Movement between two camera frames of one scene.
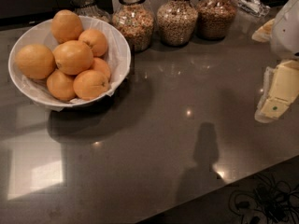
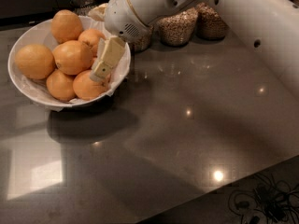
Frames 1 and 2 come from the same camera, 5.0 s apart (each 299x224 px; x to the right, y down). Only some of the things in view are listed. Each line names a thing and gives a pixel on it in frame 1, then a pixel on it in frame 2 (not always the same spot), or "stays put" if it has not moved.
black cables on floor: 271,202 stays put
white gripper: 286,32 to 121,19
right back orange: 95,40 stays put
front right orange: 89,85 stays put
